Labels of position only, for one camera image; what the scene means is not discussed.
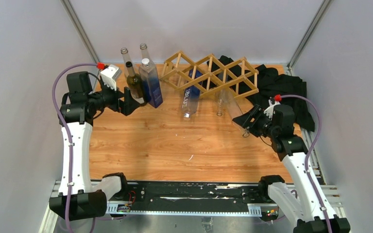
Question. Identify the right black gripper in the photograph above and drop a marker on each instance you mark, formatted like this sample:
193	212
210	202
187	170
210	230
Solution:
245	120

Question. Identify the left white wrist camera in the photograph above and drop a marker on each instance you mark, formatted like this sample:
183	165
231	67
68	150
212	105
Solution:
109	76

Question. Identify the black cloth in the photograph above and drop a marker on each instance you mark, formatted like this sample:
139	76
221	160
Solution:
270	83

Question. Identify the blue square glass bottle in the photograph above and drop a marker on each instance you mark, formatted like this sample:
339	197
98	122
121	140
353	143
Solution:
190	102

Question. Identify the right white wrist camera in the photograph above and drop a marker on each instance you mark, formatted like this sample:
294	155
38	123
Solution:
270	109

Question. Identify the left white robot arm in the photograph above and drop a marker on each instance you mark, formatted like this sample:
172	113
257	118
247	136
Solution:
77	198

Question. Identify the wooden wine rack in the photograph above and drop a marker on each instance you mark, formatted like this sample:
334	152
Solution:
209	75

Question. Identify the clear square glass bottle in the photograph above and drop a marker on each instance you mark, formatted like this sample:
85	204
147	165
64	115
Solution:
233	110

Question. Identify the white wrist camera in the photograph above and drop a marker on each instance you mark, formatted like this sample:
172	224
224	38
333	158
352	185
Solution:
109	76
270	109

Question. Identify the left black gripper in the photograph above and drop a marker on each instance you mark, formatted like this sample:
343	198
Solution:
126	106

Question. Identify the clear wine bottle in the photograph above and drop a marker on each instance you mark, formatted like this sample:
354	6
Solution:
144	51
126	58

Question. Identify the dark green wine bottle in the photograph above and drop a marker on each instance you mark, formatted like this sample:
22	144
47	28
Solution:
135	84

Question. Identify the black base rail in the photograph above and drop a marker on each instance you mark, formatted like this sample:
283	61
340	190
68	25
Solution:
193	199

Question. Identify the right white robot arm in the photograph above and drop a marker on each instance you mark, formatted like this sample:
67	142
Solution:
310	211

